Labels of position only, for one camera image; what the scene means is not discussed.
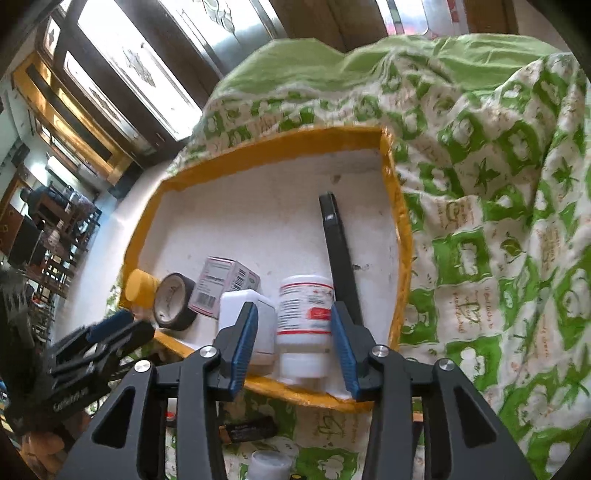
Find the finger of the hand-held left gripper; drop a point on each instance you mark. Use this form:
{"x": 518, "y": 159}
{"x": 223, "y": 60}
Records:
{"x": 131, "y": 339}
{"x": 113, "y": 323}

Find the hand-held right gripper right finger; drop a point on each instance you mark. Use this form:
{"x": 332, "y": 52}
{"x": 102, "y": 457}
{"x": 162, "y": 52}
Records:
{"x": 344, "y": 350}

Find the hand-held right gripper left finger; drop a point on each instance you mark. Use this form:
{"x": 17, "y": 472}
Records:
{"x": 242, "y": 346}

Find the plain white plastic bottle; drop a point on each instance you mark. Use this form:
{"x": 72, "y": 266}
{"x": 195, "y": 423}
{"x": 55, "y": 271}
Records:
{"x": 263, "y": 323}

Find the yellow round cap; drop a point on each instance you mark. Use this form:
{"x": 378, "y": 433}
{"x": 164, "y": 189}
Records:
{"x": 141, "y": 288}

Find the white bottle red label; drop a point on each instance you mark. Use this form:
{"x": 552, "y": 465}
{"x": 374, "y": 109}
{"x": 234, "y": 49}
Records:
{"x": 302, "y": 318}

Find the black tape roll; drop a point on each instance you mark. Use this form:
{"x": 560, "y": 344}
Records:
{"x": 173, "y": 302}

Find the small white carton box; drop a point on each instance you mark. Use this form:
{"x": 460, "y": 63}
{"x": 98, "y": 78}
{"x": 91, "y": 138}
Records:
{"x": 221, "y": 281}

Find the white bottle grey cap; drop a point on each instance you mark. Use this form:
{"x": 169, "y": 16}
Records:
{"x": 272, "y": 465}

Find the white foam tray yellow tape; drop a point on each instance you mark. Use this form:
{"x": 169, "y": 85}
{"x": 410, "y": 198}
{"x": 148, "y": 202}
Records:
{"x": 277, "y": 221}

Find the person's left hand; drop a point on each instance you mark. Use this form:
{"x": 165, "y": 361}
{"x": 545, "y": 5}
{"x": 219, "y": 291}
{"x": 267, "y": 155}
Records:
{"x": 44, "y": 445}

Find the dark wooden furniture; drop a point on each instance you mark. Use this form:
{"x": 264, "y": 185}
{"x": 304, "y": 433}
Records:
{"x": 60, "y": 240}

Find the yellow framed door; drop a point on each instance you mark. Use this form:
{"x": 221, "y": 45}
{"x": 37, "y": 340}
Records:
{"x": 69, "y": 115}

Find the green printed blanket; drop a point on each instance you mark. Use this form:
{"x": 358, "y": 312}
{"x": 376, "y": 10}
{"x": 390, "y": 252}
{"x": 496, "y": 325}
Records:
{"x": 485, "y": 184}

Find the wooden glass door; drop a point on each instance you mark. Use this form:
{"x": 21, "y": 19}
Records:
{"x": 231, "y": 23}
{"x": 134, "y": 64}
{"x": 415, "y": 14}

